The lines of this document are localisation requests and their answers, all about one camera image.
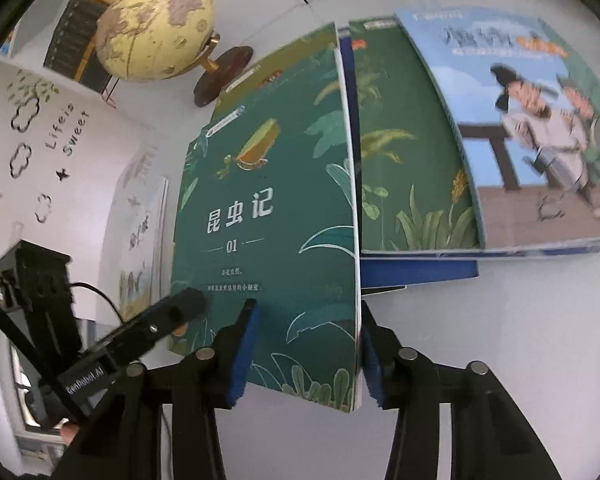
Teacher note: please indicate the white rabbit cover book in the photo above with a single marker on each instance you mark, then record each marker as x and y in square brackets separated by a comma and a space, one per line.
[139, 284]

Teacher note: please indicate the Tang poetry blue book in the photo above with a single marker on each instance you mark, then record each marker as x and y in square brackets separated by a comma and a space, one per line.
[525, 109]

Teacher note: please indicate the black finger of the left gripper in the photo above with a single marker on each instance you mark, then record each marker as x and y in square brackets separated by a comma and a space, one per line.
[165, 316]

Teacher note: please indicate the green beetle insect book 02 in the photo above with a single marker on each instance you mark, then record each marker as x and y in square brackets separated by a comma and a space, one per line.
[415, 197]

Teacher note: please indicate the white bookshelf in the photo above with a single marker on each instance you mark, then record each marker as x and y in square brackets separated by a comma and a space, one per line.
[94, 42]

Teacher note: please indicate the dark green insect book 01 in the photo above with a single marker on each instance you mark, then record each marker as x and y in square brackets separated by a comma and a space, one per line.
[267, 211]

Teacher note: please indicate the person left hand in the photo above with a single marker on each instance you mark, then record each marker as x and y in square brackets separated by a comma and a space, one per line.
[68, 432]

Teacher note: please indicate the olive green insect book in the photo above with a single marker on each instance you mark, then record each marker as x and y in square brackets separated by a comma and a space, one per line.
[268, 69]

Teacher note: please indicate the black book set row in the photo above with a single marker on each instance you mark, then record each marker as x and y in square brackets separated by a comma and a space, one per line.
[71, 51]

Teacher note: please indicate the yellow desk globe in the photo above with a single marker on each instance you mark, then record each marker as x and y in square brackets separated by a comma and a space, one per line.
[147, 40]

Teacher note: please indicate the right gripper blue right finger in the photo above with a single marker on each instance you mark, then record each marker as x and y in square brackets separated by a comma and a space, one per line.
[380, 347]

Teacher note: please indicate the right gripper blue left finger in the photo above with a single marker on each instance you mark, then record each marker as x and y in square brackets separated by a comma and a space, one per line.
[234, 347]

